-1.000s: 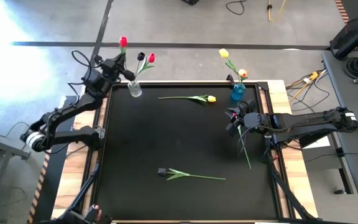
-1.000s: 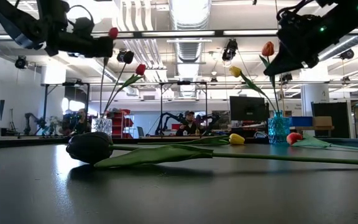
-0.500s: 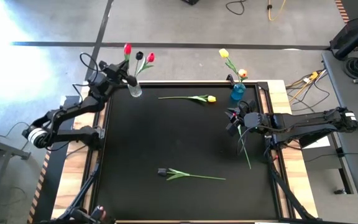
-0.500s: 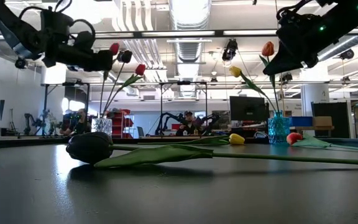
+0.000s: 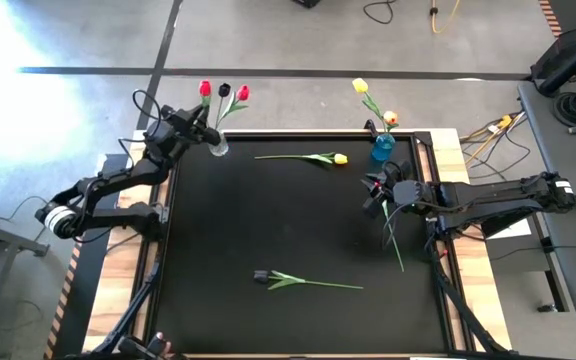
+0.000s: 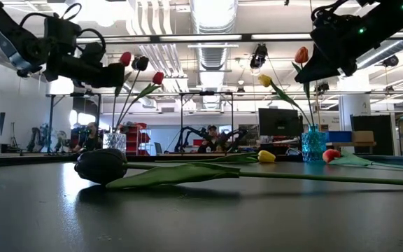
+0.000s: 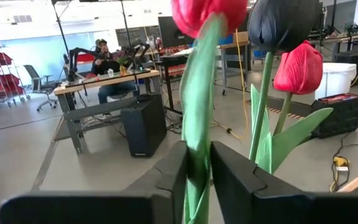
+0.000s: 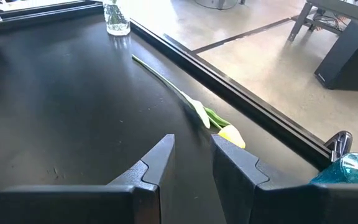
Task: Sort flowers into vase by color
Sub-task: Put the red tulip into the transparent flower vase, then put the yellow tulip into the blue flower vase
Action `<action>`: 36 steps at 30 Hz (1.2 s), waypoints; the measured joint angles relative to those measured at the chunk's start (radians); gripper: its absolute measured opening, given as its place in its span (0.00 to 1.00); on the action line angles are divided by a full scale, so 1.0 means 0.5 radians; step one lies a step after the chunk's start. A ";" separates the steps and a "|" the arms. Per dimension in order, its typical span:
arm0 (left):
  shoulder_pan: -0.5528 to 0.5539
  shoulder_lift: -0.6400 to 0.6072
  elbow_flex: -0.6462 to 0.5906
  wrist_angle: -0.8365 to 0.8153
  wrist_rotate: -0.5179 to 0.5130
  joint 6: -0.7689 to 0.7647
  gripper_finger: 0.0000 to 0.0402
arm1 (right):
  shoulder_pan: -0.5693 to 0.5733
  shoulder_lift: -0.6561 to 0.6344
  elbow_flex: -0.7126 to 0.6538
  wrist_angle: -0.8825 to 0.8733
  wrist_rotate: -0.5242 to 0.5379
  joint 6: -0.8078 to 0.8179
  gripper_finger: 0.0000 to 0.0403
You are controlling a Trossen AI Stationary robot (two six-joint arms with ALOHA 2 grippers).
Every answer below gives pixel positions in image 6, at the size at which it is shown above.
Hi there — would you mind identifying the red tulip on table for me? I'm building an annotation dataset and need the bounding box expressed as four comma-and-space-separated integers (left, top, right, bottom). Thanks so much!
322, 148, 403, 173

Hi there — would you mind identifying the black overhead frame beam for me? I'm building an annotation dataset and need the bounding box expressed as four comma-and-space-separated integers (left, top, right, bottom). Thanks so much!
0, 32, 403, 45

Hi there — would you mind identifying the black background station frame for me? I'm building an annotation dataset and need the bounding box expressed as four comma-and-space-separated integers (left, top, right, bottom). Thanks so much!
46, 92, 101, 154
179, 90, 234, 154

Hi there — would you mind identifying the yellow artificial tulip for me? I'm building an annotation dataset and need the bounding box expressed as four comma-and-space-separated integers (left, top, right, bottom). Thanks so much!
257, 73, 313, 127
155, 150, 277, 165

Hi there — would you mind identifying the blue plastic bin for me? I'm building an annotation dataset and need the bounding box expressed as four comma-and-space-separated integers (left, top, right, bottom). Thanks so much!
327, 130, 353, 143

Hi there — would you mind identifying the dark purple tulip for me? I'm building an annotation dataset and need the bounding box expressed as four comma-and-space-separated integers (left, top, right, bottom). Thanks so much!
74, 148, 403, 191

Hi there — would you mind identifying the black cabinet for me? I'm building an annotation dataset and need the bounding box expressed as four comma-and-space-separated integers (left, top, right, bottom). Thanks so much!
350, 114, 397, 155

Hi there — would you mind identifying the black overhead camera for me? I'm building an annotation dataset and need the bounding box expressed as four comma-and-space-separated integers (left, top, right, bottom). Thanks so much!
249, 43, 269, 70

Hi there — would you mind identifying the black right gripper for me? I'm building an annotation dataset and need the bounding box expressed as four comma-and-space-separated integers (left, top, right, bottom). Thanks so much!
294, 24, 362, 83

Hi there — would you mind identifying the red shelf unit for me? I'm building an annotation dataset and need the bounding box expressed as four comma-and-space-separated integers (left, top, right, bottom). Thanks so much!
122, 122, 150, 157

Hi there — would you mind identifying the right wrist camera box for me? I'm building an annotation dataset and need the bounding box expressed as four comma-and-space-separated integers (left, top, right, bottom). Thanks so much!
311, 3, 353, 31

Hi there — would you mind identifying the clear glass vase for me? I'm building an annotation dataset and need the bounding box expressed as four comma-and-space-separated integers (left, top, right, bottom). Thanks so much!
102, 132, 127, 155

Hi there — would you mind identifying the orange artificial tulip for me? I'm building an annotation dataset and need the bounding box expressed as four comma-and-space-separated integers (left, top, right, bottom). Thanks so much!
291, 46, 316, 127

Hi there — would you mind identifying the black-headed artificial flower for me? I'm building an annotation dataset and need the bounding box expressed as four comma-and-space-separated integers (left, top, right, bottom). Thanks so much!
115, 55, 150, 134

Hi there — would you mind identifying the black table edge rail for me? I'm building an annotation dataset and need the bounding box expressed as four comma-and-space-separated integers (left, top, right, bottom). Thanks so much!
0, 153, 403, 168

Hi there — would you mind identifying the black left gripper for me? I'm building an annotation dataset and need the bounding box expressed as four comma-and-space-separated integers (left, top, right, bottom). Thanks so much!
42, 42, 126, 89

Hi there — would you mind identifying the blue glass vase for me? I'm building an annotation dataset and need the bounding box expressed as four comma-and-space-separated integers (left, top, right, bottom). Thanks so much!
301, 125, 327, 162

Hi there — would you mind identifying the brown cardboard box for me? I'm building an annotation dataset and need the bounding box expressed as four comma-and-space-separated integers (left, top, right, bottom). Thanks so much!
351, 130, 376, 143

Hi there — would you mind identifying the person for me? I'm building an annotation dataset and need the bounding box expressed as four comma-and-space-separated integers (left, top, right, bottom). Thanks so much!
75, 121, 103, 154
197, 125, 225, 154

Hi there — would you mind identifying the silver ventilation duct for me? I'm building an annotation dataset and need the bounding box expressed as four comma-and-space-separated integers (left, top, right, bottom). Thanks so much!
190, 0, 239, 110

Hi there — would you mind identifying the black computer monitor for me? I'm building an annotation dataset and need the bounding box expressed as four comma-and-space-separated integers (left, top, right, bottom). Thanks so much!
258, 107, 300, 137

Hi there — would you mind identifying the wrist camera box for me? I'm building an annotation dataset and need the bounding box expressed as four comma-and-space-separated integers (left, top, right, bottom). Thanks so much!
311, 3, 353, 31
43, 15, 83, 53

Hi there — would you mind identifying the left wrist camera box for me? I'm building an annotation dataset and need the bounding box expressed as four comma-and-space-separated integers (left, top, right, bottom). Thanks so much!
43, 15, 83, 53

